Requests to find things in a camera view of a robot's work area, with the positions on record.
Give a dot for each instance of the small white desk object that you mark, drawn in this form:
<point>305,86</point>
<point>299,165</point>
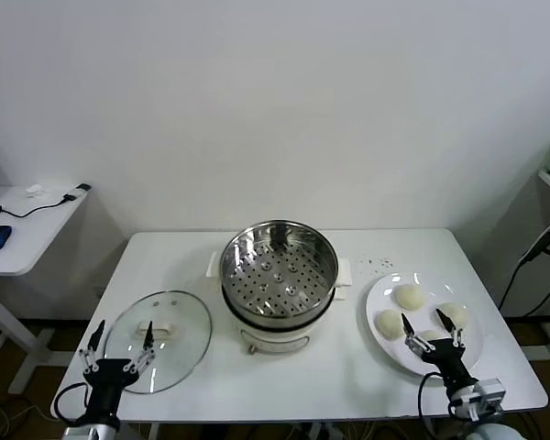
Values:
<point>36,190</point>

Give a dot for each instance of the white side desk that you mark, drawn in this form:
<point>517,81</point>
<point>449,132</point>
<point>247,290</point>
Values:
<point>27,238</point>

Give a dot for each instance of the cream electric cooker pot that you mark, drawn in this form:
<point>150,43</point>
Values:
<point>275,341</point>

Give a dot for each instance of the perforated steel steamer basket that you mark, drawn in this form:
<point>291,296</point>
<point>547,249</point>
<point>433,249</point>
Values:
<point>256,256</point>

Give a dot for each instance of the white steamed baozi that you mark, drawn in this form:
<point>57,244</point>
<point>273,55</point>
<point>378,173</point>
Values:
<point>409,297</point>
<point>387,324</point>
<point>430,335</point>
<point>458,314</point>

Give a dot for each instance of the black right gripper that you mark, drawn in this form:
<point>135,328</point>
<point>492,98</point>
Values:
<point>447,357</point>

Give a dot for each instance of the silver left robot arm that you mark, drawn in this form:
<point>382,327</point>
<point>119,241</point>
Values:
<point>91,432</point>

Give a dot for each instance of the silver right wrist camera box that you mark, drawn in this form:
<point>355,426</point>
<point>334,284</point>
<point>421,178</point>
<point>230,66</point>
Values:
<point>486,396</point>

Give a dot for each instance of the black usb adapter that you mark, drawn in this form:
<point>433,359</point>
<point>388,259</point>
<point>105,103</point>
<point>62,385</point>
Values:
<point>83,187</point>

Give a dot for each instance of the white oval plate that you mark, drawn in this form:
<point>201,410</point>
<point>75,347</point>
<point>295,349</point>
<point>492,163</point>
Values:
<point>385,293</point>

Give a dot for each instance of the oval glass pot lid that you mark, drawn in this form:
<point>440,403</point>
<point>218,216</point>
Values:
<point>179,316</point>

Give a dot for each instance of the white shelf leg frame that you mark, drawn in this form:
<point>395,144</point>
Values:
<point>538,354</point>

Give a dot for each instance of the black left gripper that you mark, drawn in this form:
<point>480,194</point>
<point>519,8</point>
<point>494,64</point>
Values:
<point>107,380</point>

